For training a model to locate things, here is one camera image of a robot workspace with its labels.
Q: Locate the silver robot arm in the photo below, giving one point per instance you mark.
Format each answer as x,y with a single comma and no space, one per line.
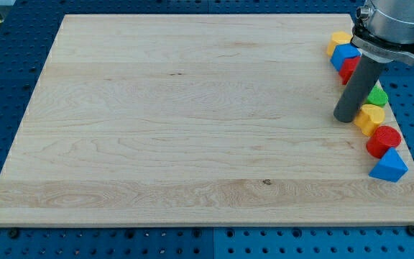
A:
384,30

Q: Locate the light wooden board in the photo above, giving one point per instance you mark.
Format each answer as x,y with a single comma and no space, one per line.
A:
190,121

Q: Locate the red block behind tool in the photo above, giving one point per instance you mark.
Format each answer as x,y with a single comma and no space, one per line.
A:
347,68

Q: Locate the blue square block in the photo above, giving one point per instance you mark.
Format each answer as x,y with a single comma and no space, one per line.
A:
341,53

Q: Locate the yellow hexagon block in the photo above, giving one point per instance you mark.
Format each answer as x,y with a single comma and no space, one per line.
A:
337,38

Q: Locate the yellow heart block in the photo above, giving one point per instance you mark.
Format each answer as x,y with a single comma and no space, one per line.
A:
369,118

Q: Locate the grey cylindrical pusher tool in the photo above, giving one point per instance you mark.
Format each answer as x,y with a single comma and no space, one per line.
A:
362,81

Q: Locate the green round block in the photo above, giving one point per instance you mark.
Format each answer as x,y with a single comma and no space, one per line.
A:
377,97

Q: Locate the red cylinder block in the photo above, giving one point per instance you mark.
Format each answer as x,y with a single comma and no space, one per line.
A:
382,140

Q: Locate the blue triangle block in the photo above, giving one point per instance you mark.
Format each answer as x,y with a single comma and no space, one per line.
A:
391,167

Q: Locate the black bolt left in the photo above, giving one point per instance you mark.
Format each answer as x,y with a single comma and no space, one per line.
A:
13,233

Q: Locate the black bolt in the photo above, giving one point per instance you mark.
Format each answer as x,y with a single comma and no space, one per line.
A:
13,233
410,230

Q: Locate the black bolt right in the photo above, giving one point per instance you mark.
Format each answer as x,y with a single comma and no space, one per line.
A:
410,230

